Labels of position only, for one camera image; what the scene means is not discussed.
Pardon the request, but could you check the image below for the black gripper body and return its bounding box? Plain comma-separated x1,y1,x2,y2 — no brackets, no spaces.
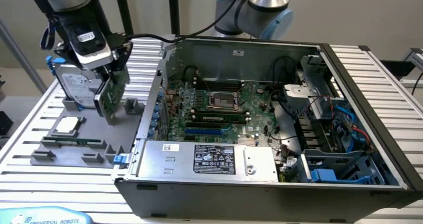
52,0,116,61

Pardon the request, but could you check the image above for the green graphics card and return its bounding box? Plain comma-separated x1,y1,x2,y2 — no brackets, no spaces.
93,66,132,126

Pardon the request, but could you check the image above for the black vertical pole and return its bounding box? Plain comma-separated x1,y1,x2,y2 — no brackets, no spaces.
167,0,182,36
111,0,135,36

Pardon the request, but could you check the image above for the silver CPU chip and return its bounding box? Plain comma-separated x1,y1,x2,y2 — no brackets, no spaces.
53,115,87,136

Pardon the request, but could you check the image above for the grey parts rack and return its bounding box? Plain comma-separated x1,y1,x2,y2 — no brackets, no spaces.
29,97,147,169

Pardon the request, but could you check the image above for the black box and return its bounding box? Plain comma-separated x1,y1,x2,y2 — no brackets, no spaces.
0,111,15,136

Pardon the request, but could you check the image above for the green RAM stick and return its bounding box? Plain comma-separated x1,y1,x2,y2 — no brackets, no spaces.
40,137,103,147

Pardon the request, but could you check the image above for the CPU socket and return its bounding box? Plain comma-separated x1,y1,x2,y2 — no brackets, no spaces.
206,91,248,110

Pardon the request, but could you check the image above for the black expansion slot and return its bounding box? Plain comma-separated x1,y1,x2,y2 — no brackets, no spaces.
184,121,226,128

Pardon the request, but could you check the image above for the installed black RAM stick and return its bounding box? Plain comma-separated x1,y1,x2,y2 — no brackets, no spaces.
191,110,250,123

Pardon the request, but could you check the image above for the blue expansion slot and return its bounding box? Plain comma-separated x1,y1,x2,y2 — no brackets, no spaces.
184,127,224,136

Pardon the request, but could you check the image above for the blue case latch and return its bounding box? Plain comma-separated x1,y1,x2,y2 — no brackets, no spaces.
113,154,130,166

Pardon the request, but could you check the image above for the green motherboard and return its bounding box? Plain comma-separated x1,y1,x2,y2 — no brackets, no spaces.
160,80,286,146

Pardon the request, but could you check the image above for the silver power supply unit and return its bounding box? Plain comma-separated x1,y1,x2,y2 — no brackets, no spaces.
136,140,279,183

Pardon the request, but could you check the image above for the silver chipset heat sink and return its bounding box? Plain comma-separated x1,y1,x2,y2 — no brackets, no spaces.
236,137,259,146

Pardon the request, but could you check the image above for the grey metal disk bay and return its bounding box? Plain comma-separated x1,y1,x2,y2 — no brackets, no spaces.
282,55,346,119

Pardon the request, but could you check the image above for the blue Universal Robots cap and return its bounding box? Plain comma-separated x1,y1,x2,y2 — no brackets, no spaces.
0,206,93,224

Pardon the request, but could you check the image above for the black open PC case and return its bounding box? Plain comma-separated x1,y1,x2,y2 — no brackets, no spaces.
113,37,423,219

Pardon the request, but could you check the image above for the blue plastic drive cage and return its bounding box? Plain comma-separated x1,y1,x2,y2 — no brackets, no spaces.
299,148,386,185

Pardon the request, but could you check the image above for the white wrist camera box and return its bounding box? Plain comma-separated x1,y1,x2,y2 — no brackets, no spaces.
71,30,116,70

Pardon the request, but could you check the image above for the blue cable loop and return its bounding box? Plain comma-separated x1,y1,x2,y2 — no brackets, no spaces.
40,18,57,51

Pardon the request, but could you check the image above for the silver hard disk blue bracket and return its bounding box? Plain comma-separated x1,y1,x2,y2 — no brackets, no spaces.
44,56,104,111

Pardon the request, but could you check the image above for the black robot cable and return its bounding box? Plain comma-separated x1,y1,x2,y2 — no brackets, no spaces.
127,0,248,43

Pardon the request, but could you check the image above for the grey metal frame bar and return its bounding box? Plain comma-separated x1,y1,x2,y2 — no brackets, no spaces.
0,18,48,94

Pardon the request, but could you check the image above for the blue data wire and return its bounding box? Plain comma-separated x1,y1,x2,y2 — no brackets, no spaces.
332,105,367,145

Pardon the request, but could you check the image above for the red wire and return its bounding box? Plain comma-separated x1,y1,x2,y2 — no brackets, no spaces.
350,126,372,148

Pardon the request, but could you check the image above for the aluminium profile rail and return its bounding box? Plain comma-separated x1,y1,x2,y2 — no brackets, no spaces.
399,48,423,89

